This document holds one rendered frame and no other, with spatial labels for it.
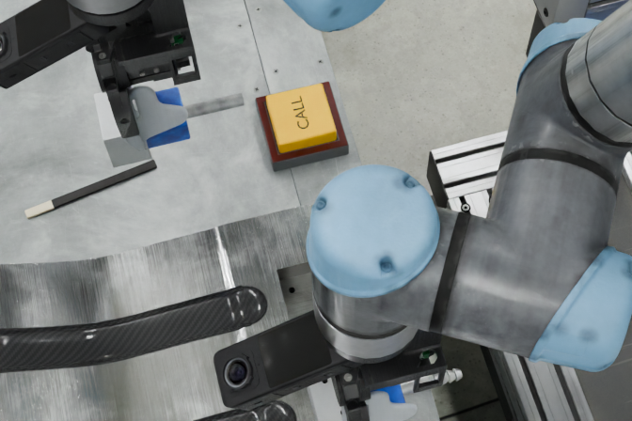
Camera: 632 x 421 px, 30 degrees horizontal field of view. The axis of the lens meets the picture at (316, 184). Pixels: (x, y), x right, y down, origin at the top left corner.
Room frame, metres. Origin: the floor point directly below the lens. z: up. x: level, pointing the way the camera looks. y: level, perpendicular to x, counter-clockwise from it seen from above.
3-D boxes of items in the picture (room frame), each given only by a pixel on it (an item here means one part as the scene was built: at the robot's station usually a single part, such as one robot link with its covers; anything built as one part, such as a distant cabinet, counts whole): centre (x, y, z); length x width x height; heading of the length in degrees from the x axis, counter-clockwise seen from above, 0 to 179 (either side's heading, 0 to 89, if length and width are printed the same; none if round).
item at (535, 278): (0.26, -0.13, 1.21); 0.11 x 0.11 x 0.08; 71
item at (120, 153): (0.55, 0.13, 0.93); 0.13 x 0.05 x 0.05; 102
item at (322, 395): (0.29, -0.05, 0.89); 0.13 x 0.05 x 0.05; 101
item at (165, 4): (0.54, 0.14, 1.09); 0.09 x 0.08 x 0.12; 101
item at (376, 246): (0.28, -0.03, 1.21); 0.09 x 0.08 x 0.11; 71
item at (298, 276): (0.38, 0.01, 0.87); 0.05 x 0.05 x 0.04; 11
